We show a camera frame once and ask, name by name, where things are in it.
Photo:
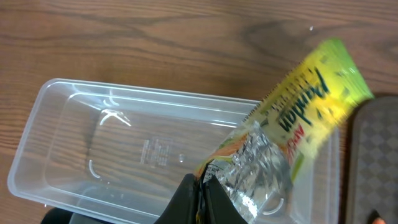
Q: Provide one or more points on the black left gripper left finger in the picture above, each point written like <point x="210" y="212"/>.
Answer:
<point x="184" y="205"/>

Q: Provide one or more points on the brown serving tray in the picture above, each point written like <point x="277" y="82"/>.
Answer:
<point x="372" y="183"/>

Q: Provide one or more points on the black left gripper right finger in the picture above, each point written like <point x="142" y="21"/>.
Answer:
<point x="218" y="208"/>

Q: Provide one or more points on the black plastic tray bin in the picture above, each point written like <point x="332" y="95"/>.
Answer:
<point x="59" y="216"/>

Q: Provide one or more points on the clear plastic bin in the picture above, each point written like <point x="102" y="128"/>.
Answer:
<point x="117" y="153"/>

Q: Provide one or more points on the yellow green snack wrapper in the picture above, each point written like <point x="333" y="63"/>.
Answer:
<point x="283" y="133"/>

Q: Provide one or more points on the orange carrot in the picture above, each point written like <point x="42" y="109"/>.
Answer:
<point x="379" y="221"/>

